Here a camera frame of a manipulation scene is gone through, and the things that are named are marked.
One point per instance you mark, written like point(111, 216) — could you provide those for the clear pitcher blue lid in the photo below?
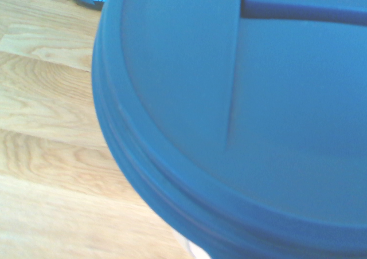
point(243, 113)

